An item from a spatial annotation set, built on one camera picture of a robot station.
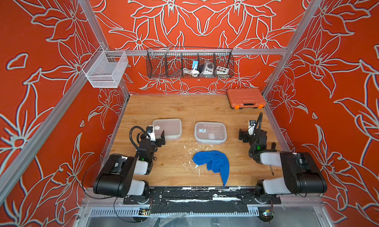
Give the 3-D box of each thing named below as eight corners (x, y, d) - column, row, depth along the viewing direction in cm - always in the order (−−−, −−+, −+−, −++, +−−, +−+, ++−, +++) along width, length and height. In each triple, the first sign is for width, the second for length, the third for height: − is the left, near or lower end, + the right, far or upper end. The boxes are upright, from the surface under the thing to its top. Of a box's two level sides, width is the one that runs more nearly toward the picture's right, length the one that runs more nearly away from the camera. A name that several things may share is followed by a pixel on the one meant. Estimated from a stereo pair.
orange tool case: (231, 110, 112) (232, 105, 108) (226, 93, 125) (228, 88, 120) (268, 110, 112) (271, 105, 107) (260, 92, 125) (262, 87, 120)
